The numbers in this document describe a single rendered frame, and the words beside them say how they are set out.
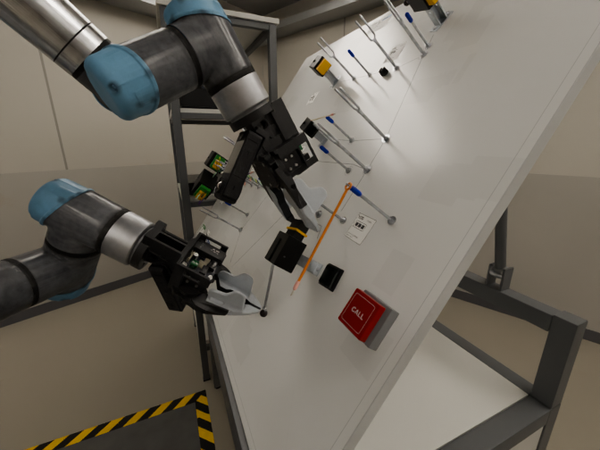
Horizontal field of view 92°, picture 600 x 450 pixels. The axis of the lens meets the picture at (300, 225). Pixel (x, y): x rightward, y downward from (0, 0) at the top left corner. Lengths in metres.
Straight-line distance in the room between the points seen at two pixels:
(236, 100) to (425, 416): 0.67
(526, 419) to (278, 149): 0.70
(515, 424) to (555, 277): 2.02
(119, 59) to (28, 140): 2.49
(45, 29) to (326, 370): 0.57
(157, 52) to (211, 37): 0.07
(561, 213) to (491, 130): 2.16
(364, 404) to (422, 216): 0.25
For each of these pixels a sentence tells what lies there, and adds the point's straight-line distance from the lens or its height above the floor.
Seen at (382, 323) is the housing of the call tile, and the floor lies 1.11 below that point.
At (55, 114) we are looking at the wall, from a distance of 2.91.
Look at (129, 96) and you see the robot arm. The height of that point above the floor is 1.37.
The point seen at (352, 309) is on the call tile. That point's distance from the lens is 0.40.
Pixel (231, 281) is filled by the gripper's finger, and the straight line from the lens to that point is 0.51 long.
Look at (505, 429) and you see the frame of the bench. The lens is 0.78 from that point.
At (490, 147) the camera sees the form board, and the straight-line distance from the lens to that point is 0.46.
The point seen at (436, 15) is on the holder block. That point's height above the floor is 1.58.
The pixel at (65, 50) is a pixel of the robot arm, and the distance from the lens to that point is 0.53.
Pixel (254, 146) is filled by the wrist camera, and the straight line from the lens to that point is 0.45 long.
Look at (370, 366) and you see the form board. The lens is 0.41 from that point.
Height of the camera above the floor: 1.33
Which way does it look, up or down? 17 degrees down
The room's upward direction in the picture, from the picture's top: straight up
